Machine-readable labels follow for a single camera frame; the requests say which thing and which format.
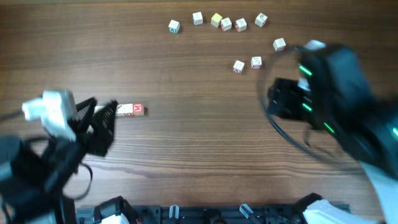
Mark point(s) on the red number 6 block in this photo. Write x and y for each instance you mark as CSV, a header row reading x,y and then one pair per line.
x,y
261,19

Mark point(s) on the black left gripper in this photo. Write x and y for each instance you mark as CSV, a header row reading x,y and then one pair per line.
x,y
101,136

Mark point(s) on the letter B wooden block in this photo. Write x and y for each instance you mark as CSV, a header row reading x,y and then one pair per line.
x,y
120,110

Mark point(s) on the apple picture wooden block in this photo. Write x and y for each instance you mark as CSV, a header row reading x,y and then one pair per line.
x,y
226,24

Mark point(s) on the red letter A block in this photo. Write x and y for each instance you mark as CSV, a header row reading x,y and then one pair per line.
x,y
238,67

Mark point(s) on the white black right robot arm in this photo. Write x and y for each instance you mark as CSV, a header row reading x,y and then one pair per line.
x,y
333,95

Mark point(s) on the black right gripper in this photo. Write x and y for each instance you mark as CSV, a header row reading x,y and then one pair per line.
x,y
279,98

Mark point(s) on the red letter I block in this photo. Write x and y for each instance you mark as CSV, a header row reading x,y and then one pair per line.
x,y
256,63

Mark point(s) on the green letter A block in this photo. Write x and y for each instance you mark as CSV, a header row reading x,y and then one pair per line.
x,y
174,26

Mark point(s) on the blue top spiral block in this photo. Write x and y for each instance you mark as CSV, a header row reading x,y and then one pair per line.
x,y
128,110

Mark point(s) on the red letter Y block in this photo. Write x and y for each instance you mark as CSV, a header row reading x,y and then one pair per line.
x,y
279,44

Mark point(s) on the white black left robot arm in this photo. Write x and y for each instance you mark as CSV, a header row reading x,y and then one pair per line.
x,y
34,171

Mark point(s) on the red top wooden block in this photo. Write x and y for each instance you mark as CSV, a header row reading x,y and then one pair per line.
x,y
138,109

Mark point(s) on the yellow top wooden block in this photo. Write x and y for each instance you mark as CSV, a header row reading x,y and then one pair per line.
x,y
216,19

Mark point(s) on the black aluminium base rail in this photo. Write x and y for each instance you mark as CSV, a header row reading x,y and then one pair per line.
x,y
269,214

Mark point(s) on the plain white wooden block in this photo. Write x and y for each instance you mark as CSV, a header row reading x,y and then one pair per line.
x,y
197,18

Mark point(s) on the green soccer ball block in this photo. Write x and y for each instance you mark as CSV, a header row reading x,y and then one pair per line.
x,y
97,108

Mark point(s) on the red drawing wooden block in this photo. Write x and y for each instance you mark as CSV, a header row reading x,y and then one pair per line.
x,y
241,25

